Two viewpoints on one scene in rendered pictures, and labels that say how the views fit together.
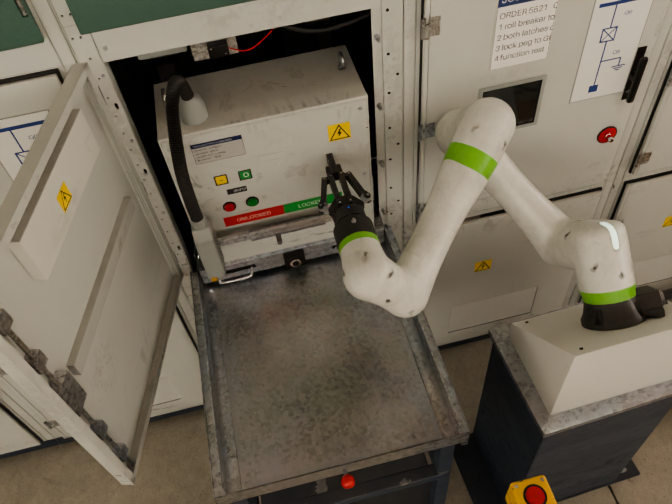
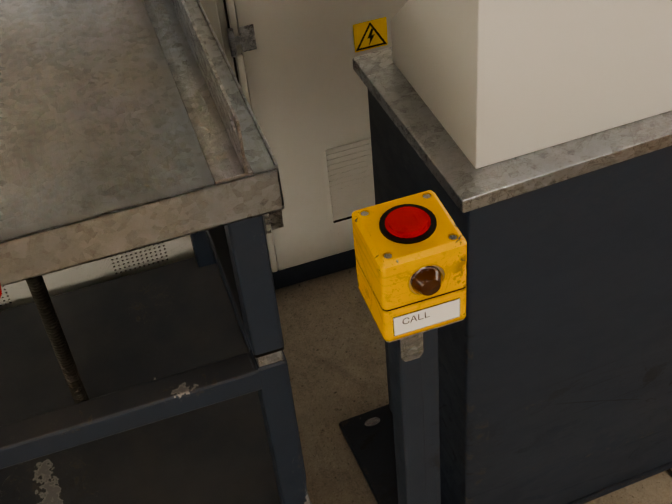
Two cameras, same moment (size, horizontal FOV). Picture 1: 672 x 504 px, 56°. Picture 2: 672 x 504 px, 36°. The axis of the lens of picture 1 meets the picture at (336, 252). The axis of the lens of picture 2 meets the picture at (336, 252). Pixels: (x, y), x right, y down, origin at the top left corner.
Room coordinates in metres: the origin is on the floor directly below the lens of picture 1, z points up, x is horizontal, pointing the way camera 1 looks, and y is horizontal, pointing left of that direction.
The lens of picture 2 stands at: (-0.26, -0.21, 1.50)
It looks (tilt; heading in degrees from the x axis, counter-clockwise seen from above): 43 degrees down; 353
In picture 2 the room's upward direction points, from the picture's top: 6 degrees counter-clockwise
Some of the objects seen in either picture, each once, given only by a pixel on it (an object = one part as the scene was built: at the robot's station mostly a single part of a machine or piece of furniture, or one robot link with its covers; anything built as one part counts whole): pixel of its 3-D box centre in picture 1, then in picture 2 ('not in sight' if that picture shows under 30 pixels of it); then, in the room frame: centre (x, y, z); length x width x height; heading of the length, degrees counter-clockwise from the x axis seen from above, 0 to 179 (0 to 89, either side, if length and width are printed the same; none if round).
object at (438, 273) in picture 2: not in sight; (428, 284); (0.35, -0.36, 0.87); 0.03 x 0.01 x 0.03; 97
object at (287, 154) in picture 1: (280, 193); not in sight; (1.15, 0.12, 1.15); 0.48 x 0.01 x 0.48; 97
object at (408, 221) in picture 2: (534, 496); (407, 226); (0.40, -0.35, 0.90); 0.04 x 0.04 x 0.02
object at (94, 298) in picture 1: (99, 286); not in sight; (0.88, 0.53, 1.21); 0.63 x 0.07 x 0.74; 172
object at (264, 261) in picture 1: (292, 250); not in sight; (1.17, 0.12, 0.89); 0.54 x 0.05 x 0.06; 97
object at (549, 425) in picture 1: (587, 358); (558, 82); (0.78, -0.64, 0.74); 0.43 x 0.33 x 0.02; 100
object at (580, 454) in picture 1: (560, 416); (541, 289); (0.78, -0.64, 0.37); 0.40 x 0.31 x 0.73; 100
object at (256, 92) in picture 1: (264, 129); not in sight; (1.41, 0.16, 1.15); 0.51 x 0.50 x 0.48; 7
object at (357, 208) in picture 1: (347, 212); not in sight; (0.98, -0.04, 1.23); 0.09 x 0.08 x 0.07; 7
